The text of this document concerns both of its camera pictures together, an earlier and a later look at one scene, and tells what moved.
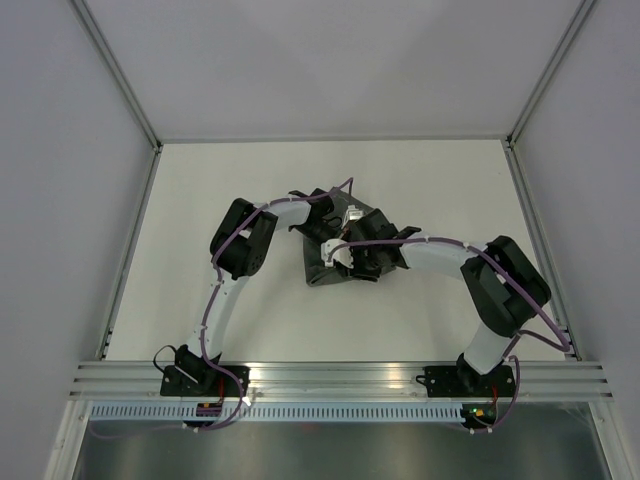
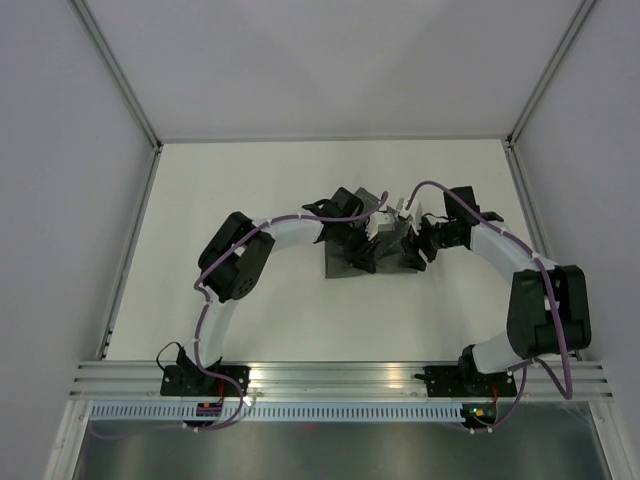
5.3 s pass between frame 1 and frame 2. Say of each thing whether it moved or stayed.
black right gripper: moved
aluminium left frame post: stayed
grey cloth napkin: moved
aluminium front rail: stayed
